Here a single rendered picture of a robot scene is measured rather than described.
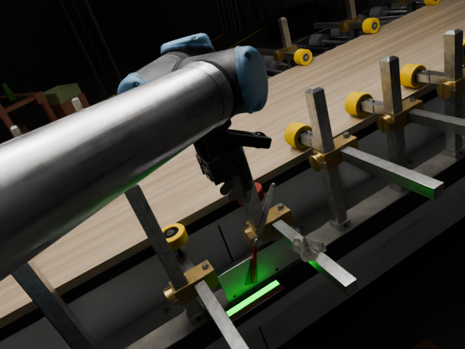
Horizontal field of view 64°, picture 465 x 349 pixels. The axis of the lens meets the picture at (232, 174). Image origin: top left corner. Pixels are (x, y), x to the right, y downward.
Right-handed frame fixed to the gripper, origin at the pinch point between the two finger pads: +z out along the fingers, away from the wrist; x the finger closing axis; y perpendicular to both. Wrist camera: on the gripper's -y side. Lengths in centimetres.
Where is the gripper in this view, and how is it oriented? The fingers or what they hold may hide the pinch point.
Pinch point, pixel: (248, 197)
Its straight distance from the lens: 85.2
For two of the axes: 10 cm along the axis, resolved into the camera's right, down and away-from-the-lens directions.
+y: -8.5, 4.5, -2.7
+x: 4.4, 3.3, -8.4
